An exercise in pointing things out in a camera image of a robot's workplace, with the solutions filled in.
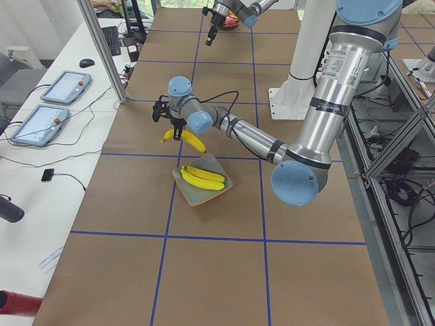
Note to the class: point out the aluminium frame post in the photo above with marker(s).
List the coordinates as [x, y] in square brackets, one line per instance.
[100, 43]

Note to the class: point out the grey square plate orange rim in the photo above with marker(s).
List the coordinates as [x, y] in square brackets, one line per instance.
[194, 195]

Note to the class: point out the red cylinder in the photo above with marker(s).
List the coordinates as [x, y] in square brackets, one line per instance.
[18, 304]

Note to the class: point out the small black device on table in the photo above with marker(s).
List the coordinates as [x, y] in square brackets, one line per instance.
[47, 175]

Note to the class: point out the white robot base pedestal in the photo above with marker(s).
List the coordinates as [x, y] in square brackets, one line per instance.
[291, 101]

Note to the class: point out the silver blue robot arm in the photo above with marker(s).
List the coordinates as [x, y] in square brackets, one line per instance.
[334, 45]
[244, 10]

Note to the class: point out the far teach pendant tablet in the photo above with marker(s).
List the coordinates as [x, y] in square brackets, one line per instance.
[67, 87]

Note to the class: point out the brown wicker basket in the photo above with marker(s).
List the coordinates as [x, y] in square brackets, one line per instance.
[231, 21]

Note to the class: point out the near teach pendant tablet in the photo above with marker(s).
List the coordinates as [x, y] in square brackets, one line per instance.
[41, 126]

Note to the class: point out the teach pendant tablet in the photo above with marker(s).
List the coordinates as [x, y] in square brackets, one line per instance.
[67, 87]
[41, 126]

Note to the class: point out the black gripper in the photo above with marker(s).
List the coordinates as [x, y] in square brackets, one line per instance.
[215, 21]
[176, 122]

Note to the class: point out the yellow banana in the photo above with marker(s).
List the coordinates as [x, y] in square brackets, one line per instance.
[203, 174]
[186, 136]
[201, 183]

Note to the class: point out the black computer mouse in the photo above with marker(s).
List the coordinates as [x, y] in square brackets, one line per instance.
[86, 62]

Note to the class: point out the black keyboard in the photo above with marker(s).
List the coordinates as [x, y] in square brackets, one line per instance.
[110, 34]

